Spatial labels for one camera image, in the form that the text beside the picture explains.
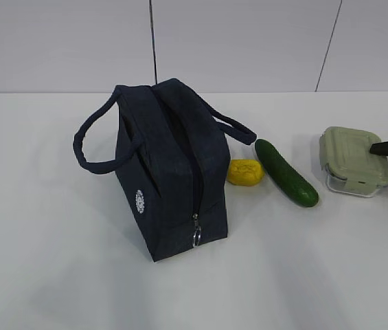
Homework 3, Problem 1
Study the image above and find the glass container with green lid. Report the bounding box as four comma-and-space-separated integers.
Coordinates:
319, 126, 388, 198

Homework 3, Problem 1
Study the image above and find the green cucumber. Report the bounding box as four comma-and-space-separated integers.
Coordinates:
255, 139, 319, 208

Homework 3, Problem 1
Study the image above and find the navy blue fabric lunch bag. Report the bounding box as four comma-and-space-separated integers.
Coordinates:
73, 78, 257, 261

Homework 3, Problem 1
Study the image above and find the yellow lemon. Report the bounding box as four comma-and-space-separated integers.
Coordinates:
227, 159, 265, 186

